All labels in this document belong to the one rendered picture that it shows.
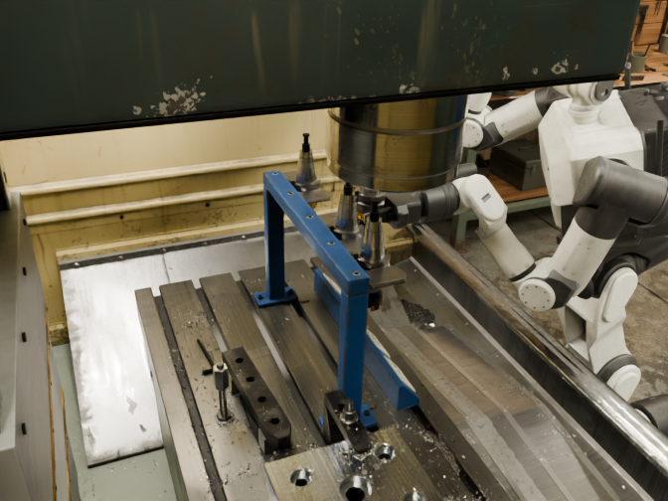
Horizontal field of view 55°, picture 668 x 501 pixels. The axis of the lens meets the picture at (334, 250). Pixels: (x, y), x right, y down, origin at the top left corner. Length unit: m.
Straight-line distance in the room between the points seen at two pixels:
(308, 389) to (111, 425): 0.54
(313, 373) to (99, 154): 0.80
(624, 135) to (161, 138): 1.10
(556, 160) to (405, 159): 0.77
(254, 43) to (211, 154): 1.27
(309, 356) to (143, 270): 0.64
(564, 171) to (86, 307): 1.21
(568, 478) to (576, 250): 0.47
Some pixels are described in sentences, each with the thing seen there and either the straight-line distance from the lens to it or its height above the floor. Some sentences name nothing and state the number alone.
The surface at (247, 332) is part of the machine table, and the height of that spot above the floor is 0.90.
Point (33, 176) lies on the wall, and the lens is 1.78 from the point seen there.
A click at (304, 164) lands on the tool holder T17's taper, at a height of 1.27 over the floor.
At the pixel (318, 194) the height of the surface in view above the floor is 1.22.
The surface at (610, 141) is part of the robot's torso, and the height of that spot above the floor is 1.34.
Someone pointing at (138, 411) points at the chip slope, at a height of 0.67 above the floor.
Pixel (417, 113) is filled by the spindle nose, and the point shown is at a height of 1.58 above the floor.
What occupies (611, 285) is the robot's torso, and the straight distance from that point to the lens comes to 1.68.
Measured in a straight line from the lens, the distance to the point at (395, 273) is 1.08.
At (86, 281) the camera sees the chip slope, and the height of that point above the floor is 0.83.
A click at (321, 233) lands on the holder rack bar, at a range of 1.17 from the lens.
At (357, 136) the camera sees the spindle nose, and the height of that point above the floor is 1.55.
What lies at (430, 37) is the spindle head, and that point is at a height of 1.66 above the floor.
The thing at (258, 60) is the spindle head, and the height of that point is 1.65.
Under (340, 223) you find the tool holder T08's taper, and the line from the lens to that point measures 1.18.
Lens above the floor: 1.78
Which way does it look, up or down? 30 degrees down
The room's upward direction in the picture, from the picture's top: 2 degrees clockwise
